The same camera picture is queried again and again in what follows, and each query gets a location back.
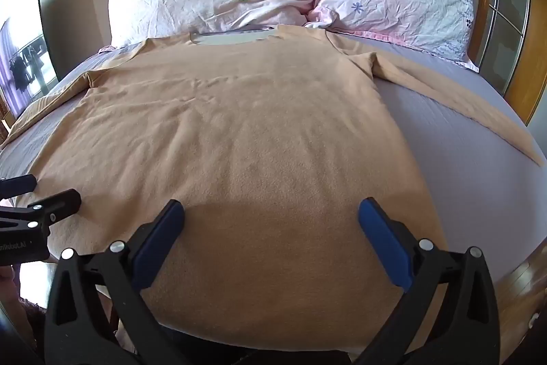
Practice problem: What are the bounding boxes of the lavender bed sheet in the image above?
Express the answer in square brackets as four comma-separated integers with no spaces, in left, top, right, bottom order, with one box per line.
[0,27,547,263]

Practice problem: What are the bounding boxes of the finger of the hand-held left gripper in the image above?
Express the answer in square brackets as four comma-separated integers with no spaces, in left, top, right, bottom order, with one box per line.
[0,174,38,197]
[0,189,82,231]

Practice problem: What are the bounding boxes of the tan long-sleeve shirt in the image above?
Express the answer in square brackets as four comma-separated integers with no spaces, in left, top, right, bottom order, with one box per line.
[0,25,545,341]

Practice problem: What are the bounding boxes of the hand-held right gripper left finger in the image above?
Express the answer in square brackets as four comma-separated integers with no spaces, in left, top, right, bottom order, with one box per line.
[44,199,186,365]

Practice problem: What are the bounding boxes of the wooden headboard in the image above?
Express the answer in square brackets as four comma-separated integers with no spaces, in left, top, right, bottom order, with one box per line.
[410,0,547,126]

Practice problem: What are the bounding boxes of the window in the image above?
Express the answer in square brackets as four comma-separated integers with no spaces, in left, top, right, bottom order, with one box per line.
[0,18,59,118]

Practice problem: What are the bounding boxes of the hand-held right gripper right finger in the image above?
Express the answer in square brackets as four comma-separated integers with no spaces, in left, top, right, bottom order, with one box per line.
[354,197,501,365]

